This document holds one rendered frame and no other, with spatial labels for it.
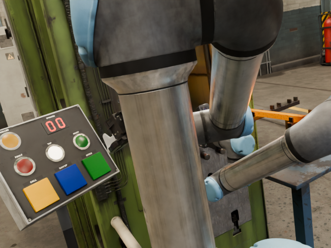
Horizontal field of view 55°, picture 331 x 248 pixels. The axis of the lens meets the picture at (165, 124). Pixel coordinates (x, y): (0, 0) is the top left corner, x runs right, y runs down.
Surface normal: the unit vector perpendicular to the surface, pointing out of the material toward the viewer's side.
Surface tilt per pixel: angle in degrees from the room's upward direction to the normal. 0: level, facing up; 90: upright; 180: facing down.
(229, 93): 134
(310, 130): 56
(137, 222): 90
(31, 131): 60
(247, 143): 89
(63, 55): 90
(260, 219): 90
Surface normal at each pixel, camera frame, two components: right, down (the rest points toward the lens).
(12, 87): 0.28, 0.20
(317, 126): -0.55, -0.27
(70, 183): 0.57, -0.45
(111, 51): -0.57, 0.28
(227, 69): -0.47, 0.83
